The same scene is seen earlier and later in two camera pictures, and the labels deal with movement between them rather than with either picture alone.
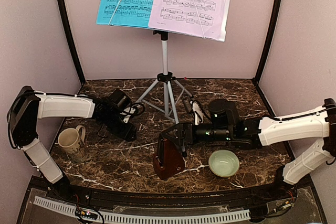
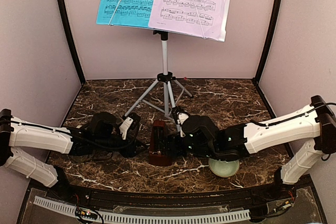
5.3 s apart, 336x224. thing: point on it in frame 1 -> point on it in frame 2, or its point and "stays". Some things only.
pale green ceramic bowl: [223, 163] stays
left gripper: [126, 134] -> [129, 150]
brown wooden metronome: [168, 160] -> [159, 155]
